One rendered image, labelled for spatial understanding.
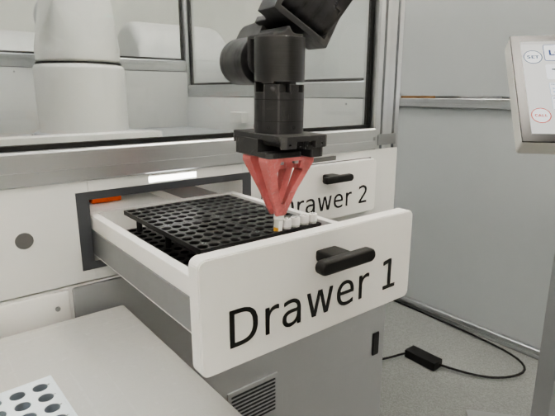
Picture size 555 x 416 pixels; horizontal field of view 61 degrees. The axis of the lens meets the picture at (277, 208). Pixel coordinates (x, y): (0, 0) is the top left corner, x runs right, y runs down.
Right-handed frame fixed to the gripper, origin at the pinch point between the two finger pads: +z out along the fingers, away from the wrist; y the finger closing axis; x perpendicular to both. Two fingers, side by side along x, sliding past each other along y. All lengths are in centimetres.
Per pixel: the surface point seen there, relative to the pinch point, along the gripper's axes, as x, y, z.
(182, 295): -15.1, 4.8, 5.5
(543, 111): 77, -5, -10
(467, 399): 110, -31, 93
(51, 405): -27.4, 3.7, 13.2
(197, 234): -8.8, -3.9, 2.8
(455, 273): 156, -69, 69
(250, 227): -2.1, -2.8, 2.8
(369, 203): 41.4, -22.1, 9.7
